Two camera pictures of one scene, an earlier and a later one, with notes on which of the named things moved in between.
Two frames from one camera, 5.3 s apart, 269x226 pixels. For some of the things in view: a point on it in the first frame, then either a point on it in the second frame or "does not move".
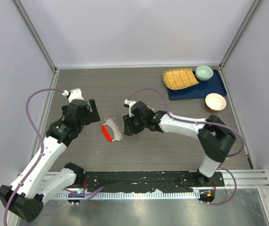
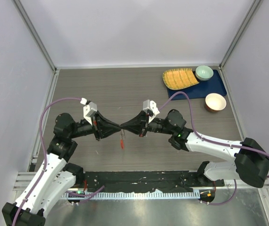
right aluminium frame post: [254, 5] does not move
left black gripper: [93, 117] -> [99, 122]
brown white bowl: [214, 102] does not move
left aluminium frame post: [30, 24] does not move
